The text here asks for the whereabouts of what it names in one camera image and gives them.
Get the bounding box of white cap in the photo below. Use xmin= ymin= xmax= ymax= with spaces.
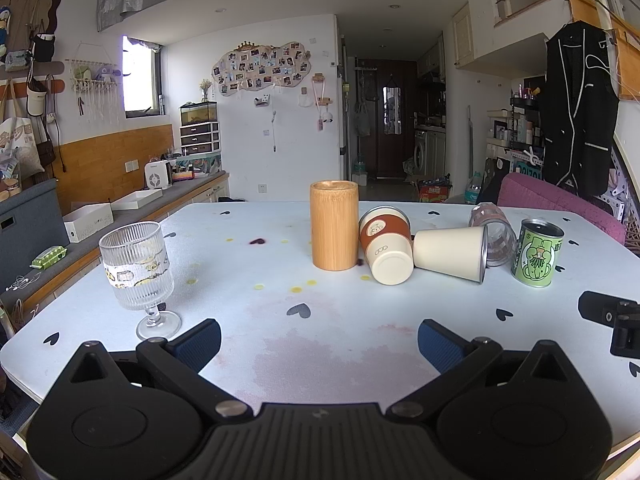
xmin=25 ymin=76 xmax=51 ymax=117

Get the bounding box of white flat tray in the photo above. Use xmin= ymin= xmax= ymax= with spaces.
xmin=110 ymin=188 xmax=164 ymax=212

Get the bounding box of clear glass cup pink pattern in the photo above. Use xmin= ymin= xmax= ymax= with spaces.
xmin=468 ymin=202 xmax=518 ymax=268

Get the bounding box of canvas tote bag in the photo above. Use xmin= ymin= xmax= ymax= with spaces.
xmin=0 ymin=80 xmax=46 ymax=182

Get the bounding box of dark wooden door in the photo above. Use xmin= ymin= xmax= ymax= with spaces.
xmin=374 ymin=59 xmax=419 ymax=179

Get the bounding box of window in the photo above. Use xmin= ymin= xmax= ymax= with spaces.
xmin=122 ymin=35 xmax=162 ymax=119

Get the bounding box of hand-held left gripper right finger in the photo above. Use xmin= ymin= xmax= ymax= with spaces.
xmin=386 ymin=319 xmax=576 ymax=420

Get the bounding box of white desktop appliance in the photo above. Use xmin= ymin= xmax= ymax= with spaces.
xmin=144 ymin=159 xmax=174 ymax=190

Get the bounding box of washing machine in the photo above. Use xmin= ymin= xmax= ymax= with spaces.
xmin=413 ymin=129 xmax=446 ymax=177

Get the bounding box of hanging plastic bag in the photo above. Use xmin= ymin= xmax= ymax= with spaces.
xmin=354 ymin=101 xmax=372 ymax=137

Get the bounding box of cream cup with brown sleeve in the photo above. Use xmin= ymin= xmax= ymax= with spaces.
xmin=358 ymin=205 xmax=415 ymax=287

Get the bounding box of cream steel-rimmed cup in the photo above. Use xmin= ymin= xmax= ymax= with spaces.
xmin=413 ymin=225 xmax=489 ymax=285

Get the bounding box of wooden side cabinet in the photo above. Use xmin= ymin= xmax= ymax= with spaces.
xmin=0 ymin=169 xmax=231 ymax=333

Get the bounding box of door mirror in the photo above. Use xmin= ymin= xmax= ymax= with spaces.
xmin=382 ymin=85 xmax=403 ymax=136

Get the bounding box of large water bottle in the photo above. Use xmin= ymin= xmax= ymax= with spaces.
xmin=464 ymin=171 xmax=485 ymax=205

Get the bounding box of wavy-framed wall mirror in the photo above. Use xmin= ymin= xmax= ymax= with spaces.
xmin=4 ymin=0 xmax=62 ymax=81

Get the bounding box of green cartoon tin cup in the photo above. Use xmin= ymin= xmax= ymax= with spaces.
xmin=510 ymin=218 xmax=565 ymax=290

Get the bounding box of black jacket white piping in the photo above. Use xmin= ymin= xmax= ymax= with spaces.
xmin=542 ymin=20 xmax=621 ymax=199

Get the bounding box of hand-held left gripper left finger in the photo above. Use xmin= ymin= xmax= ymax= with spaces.
xmin=64 ymin=318 xmax=253 ymax=419

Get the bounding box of macrame wall hanging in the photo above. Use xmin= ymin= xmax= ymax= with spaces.
xmin=67 ymin=42 xmax=124 ymax=124

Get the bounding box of grey storage box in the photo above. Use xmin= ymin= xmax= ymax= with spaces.
xmin=0 ymin=178 xmax=71 ymax=292

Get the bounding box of bamboo cup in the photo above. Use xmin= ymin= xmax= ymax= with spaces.
xmin=309 ymin=180 xmax=360 ymax=271

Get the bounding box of brown shoulder bag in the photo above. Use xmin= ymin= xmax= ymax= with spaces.
xmin=35 ymin=110 xmax=57 ymax=169

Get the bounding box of black shelf rack with bottles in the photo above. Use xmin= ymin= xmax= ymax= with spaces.
xmin=509 ymin=85 xmax=547 ymax=171

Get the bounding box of cloud-shaped photo board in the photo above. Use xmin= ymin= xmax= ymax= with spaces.
xmin=211 ymin=40 xmax=312 ymax=99

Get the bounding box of glass fish tank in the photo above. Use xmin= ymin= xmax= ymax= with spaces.
xmin=179 ymin=101 xmax=220 ymax=126

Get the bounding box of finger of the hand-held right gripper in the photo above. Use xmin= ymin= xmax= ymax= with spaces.
xmin=578 ymin=290 xmax=640 ymax=332
xmin=610 ymin=303 xmax=640 ymax=359

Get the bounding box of magenta chair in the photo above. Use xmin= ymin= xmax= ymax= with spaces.
xmin=497 ymin=172 xmax=627 ymax=246

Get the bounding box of green tissue packet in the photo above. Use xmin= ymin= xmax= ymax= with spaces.
xmin=29 ymin=245 xmax=69 ymax=270

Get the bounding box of red cardboard box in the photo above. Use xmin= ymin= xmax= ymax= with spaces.
xmin=417 ymin=175 xmax=454 ymax=204

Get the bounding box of ribbed glass goblet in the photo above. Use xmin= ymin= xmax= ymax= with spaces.
xmin=98 ymin=221 xmax=182 ymax=341

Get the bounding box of small drawer unit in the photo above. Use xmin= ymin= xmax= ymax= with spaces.
xmin=179 ymin=121 xmax=221 ymax=157

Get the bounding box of white cardboard box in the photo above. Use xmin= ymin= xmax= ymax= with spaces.
xmin=63 ymin=203 xmax=115 ymax=244

